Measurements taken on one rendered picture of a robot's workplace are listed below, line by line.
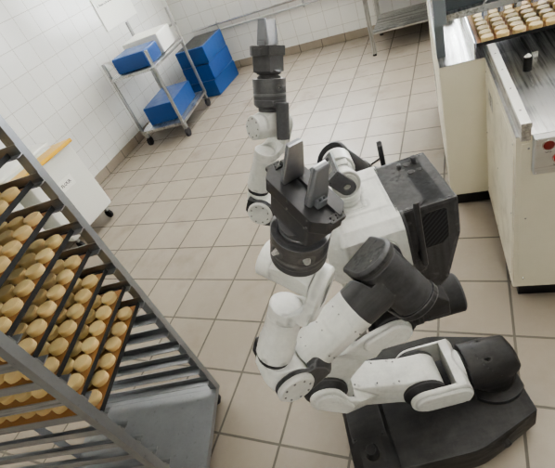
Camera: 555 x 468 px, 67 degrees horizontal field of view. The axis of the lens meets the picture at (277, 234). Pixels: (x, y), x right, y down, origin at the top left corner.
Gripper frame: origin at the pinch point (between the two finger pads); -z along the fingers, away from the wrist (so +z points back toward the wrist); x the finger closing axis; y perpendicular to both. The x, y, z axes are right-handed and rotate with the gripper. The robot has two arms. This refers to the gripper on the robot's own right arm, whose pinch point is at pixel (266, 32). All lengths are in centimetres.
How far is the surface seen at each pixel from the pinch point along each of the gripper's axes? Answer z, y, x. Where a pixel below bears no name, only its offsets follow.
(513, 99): 22, -58, -67
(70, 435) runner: 108, 44, 52
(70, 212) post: 46, 53, 29
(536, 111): 27, -65, -70
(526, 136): 32, -63, -53
